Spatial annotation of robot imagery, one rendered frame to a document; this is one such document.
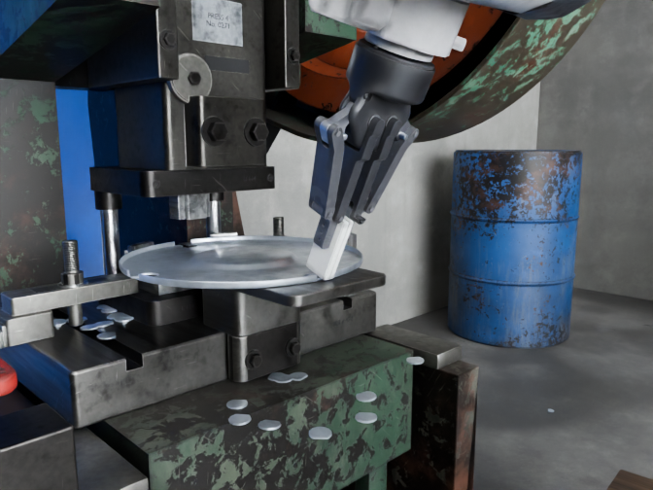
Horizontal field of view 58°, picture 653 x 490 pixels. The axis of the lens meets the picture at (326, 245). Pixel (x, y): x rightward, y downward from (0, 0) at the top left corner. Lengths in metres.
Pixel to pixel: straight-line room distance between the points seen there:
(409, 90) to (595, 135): 3.51
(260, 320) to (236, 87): 0.29
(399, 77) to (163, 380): 0.40
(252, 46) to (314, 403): 0.44
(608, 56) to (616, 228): 1.02
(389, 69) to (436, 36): 0.05
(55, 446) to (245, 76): 0.48
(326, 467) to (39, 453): 0.36
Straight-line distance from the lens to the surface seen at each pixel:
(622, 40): 4.01
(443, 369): 0.83
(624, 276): 4.01
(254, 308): 0.69
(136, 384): 0.67
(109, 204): 0.83
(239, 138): 0.73
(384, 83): 0.52
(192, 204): 0.81
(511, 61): 0.89
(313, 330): 0.80
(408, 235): 3.07
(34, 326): 0.74
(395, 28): 0.51
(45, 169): 0.93
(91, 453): 0.62
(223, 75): 0.76
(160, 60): 0.68
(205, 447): 0.63
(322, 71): 1.11
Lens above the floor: 0.92
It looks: 10 degrees down
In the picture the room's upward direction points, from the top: straight up
